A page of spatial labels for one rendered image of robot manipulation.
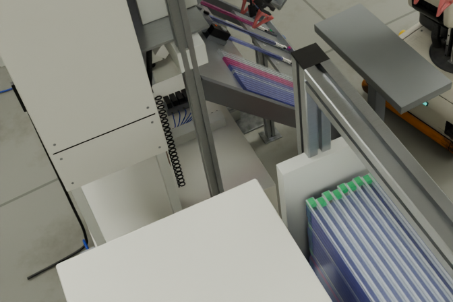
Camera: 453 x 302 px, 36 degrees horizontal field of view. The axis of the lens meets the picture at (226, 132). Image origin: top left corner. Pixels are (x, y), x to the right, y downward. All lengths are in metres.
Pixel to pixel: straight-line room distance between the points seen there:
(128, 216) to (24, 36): 0.95
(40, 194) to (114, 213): 1.03
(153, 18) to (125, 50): 0.15
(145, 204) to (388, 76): 1.07
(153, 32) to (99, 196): 0.85
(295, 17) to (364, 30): 1.08
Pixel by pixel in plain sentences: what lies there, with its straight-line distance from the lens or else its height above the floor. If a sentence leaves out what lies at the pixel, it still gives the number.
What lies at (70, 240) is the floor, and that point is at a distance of 3.23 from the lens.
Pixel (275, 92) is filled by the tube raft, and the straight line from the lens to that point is 2.22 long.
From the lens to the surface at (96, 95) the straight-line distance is 1.84.
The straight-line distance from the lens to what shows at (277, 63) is 2.52.
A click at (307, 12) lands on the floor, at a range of 4.06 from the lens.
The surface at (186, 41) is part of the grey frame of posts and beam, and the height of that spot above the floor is 1.40.
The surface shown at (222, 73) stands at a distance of 2.10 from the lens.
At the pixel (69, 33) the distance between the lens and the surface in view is 1.71.
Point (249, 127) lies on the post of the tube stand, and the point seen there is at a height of 0.01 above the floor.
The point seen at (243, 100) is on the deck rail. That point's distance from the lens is 2.06.
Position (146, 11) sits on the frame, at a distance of 1.87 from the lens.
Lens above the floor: 2.55
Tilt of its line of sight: 48 degrees down
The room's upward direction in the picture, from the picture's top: 10 degrees counter-clockwise
